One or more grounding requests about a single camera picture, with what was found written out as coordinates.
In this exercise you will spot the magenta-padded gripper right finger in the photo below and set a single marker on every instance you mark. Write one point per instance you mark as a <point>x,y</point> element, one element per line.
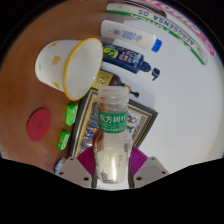
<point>150,170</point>

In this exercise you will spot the pink shuttlecock tube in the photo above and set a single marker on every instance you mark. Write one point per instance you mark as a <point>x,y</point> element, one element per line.
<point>186,23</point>

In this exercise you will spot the flat round red coaster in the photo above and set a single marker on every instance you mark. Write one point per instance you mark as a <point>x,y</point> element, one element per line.
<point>39,125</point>

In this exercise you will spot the clear green-labelled drink bottle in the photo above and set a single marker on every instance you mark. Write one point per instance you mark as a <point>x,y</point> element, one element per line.
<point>111,146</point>

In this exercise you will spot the framed group picture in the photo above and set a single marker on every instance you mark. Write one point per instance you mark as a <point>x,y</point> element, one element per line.
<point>143,123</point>

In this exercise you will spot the dark blue pump bottle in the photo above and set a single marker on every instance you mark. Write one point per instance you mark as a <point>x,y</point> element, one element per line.
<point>123,56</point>

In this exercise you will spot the white yellow-rimmed cup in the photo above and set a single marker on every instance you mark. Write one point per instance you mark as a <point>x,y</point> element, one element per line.
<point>80,66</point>

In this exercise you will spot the blue tissue pack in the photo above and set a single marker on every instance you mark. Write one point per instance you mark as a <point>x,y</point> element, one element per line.
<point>60,165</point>

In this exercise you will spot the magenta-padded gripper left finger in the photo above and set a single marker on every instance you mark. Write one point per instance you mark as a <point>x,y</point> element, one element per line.
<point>75,171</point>

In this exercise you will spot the white blue-capped lotion bottle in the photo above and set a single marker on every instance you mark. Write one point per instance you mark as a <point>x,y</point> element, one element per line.
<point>126,35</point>

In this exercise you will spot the green white shuttlecock tube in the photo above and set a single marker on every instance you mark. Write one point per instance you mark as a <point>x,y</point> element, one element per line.
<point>160,21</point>

